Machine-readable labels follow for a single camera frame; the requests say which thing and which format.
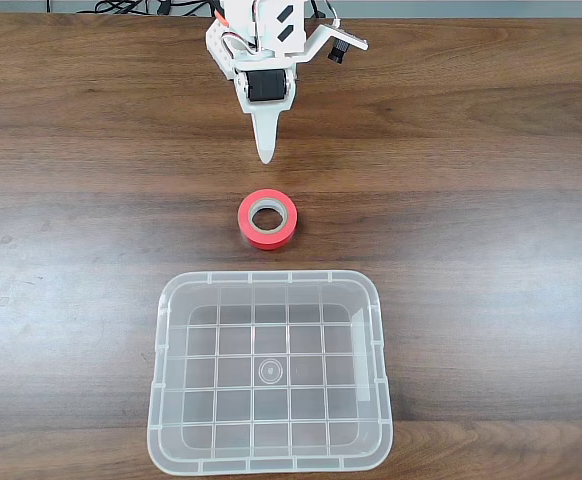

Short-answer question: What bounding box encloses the tangled black cable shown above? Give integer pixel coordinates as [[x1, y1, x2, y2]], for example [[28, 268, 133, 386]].
[[93, 0, 151, 15]]

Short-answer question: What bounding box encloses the black camera on white bracket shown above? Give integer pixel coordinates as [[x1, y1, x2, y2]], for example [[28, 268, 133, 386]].
[[295, 22, 371, 65]]

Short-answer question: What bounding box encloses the red tape roll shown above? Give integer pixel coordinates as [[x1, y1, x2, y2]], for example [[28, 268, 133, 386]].
[[236, 188, 299, 251]]

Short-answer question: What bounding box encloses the black cable with plug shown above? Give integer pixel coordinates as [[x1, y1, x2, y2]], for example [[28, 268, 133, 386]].
[[155, 0, 215, 19]]

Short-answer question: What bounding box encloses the clear plastic box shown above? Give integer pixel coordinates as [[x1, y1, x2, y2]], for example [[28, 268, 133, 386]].
[[145, 269, 395, 475]]

